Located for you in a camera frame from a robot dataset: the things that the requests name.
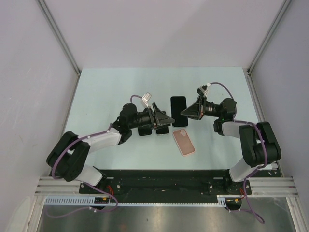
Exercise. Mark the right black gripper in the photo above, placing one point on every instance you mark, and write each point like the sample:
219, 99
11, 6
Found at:
198, 109

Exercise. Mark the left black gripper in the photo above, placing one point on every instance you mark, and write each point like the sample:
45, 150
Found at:
159, 119

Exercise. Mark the white-edged black smartphone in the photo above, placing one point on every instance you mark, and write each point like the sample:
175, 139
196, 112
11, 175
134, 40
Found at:
162, 130

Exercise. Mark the blue-edged black smartphone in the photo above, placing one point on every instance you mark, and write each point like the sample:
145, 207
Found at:
178, 104

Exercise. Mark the black phone case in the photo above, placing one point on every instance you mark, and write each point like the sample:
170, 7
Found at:
144, 131

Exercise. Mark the pink phone case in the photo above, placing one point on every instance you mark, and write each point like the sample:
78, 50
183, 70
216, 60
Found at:
183, 142

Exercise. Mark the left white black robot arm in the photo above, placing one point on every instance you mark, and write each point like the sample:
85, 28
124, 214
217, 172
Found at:
68, 158

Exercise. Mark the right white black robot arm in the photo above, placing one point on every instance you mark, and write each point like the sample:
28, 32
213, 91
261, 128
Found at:
259, 145

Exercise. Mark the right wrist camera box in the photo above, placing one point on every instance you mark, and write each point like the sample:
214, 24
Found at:
203, 90

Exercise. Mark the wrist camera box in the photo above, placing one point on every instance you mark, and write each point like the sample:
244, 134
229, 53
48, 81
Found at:
203, 90
145, 98

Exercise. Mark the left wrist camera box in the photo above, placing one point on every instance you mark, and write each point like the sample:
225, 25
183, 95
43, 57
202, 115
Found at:
145, 98

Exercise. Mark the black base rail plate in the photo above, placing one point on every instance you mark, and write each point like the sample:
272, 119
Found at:
175, 186

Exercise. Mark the right aluminium frame post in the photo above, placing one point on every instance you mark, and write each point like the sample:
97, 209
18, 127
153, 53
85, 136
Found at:
270, 33

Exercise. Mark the aluminium frame post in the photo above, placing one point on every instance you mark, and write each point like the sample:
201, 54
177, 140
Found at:
58, 35
270, 33

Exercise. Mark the white slotted cable duct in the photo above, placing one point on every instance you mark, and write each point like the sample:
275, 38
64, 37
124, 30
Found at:
103, 201

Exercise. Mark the left aluminium frame post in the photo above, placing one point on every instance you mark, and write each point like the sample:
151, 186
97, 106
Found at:
58, 35

